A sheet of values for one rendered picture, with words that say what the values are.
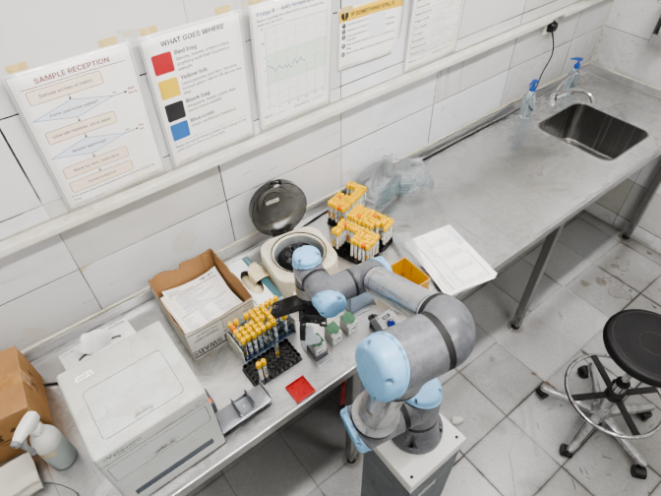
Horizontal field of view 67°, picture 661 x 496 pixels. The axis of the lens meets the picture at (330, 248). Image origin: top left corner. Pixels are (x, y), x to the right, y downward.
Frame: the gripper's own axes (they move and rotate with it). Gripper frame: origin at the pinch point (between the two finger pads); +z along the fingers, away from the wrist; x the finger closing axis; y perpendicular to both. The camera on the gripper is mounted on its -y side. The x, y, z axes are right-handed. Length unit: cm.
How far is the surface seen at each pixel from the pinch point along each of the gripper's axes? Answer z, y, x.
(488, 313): 100, 86, 90
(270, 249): 0.7, -17.8, 35.0
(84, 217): -34, -63, 10
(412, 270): 5.1, 33.5, 33.0
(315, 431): 100, -3, 13
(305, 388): 12.0, 0.8, -12.1
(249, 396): 5.0, -14.1, -19.8
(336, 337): 7.6, 9.1, 4.3
